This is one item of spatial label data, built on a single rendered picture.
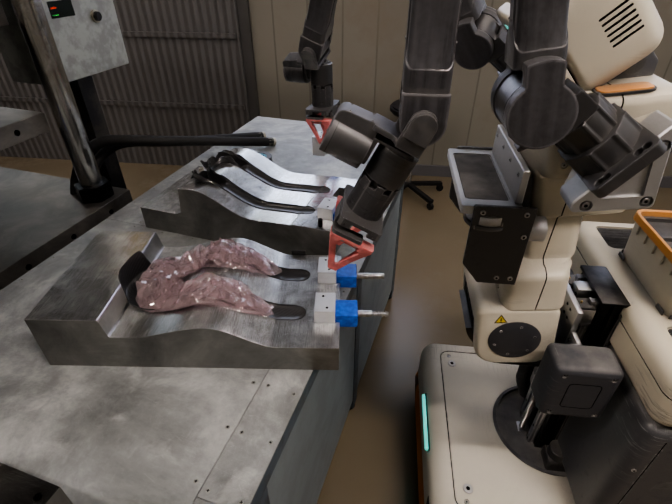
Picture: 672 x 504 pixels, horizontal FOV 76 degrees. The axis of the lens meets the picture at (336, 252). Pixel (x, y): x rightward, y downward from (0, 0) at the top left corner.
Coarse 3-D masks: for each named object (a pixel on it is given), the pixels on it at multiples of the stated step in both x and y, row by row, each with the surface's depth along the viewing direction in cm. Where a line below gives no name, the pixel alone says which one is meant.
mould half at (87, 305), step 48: (96, 240) 87; (144, 240) 87; (240, 240) 89; (96, 288) 75; (288, 288) 83; (336, 288) 83; (48, 336) 71; (96, 336) 70; (144, 336) 70; (192, 336) 70; (240, 336) 70; (288, 336) 73; (336, 336) 73
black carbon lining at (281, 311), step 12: (132, 264) 82; (144, 264) 85; (120, 276) 78; (132, 276) 83; (276, 276) 86; (288, 276) 87; (300, 276) 87; (132, 288) 81; (132, 300) 78; (264, 300) 79; (276, 312) 78; (288, 312) 78; (300, 312) 78
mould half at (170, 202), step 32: (256, 160) 116; (192, 192) 100; (224, 192) 102; (256, 192) 107; (288, 192) 109; (160, 224) 109; (192, 224) 105; (224, 224) 102; (256, 224) 99; (288, 224) 96
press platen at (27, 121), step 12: (0, 108) 114; (12, 108) 114; (0, 120) 106; (12, 120) 106; (24, 120) 108; (36, 120) 110; (0, 132) 103; (12, 132) 105; (24, 132) 108; (36, 132) 111; (0, 144) 103; (12, 144) 106
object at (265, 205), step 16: (208, 160) 108; (224, 160) 111; (240, 160) 114; (192, 176) 105; (208, 176) 107; (224, 176) 105; (256, 176) 112; (240, 192) 105; (320, 192) 107; (272, 208) 103; (288, 208) 103; (304, 208) 102
